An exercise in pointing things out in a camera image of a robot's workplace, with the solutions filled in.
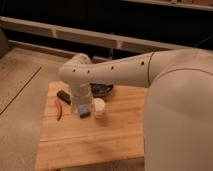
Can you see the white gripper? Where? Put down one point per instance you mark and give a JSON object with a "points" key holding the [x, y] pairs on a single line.
{"points": [[80, 95]]}

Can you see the red chili pepper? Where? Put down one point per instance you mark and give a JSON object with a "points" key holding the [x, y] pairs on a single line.
{"points": [[59, 109]]}

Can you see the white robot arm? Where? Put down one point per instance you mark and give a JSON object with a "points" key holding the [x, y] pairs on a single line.
{"points": [[178, 110]]}

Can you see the blue sponge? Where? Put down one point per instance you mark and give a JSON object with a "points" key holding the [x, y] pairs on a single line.
{"points": [[83, 111]]}

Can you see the dark bowl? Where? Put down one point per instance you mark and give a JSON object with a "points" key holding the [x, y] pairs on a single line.
{"points": [[100, 90]]}

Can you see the black rectangular block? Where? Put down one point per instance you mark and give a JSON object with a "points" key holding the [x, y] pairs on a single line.
{"points": [[64, 96]]}

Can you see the white paper cup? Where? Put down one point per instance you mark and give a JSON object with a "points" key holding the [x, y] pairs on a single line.
{"points": [[99, 107]]}

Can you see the wooden table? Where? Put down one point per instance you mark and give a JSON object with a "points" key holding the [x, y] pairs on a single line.
{"points": [[68, 141]]}

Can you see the white wall rail shelf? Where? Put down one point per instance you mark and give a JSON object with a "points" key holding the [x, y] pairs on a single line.
{"points": [[84, 36]]}

